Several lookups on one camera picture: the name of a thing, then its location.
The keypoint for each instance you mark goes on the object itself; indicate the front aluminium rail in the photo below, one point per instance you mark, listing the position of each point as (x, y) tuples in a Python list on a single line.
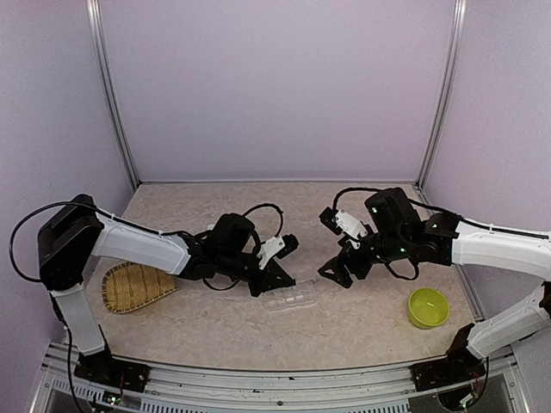
[(173, 388)]

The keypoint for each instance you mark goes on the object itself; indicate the green plastic bowl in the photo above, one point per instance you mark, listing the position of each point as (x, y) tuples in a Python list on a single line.
[(427, 308)]

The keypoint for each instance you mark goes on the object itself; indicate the aluminium frame post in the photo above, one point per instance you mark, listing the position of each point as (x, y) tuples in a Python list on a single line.
[(108, 86), (445, 92)]

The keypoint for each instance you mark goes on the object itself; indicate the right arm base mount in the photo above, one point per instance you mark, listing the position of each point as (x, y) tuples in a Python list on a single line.
[(440, 373)]

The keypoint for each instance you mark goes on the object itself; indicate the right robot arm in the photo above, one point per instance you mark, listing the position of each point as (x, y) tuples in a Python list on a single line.
[(445, 238)]

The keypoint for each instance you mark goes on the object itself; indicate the clear plastic pill organizer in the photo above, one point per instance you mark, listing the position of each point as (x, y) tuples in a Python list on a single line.
[(298, 296)]

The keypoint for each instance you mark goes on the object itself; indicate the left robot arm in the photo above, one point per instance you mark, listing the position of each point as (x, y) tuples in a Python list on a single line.
[(81, 230)]

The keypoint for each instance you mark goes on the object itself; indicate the right aluminium frame post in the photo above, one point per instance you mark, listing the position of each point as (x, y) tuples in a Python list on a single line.
[(445, 92)]

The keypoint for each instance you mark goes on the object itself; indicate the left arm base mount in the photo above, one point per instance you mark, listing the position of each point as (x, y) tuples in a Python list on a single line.
[(109, 371)]

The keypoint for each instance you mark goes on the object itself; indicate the left aluminium frame post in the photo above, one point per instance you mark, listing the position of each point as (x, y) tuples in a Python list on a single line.
[(108, 86)]

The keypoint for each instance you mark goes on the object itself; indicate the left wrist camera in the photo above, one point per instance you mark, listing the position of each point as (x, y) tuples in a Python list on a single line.
[(277, 246)]

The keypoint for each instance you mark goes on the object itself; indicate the woven bamboo tray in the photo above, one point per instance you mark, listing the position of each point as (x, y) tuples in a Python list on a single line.
[(128, 287)]

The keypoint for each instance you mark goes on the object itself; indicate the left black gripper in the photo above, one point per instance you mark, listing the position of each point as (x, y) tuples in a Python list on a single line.
[(269, 280)]

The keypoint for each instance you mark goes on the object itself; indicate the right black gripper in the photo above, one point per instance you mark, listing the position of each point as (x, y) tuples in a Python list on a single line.
[(347, 255)]

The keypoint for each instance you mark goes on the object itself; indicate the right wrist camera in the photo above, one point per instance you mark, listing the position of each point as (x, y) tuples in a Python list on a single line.
[(343, 223)]

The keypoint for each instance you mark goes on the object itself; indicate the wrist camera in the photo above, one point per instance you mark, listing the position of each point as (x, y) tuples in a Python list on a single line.
[(343, 223), (277, 246)]

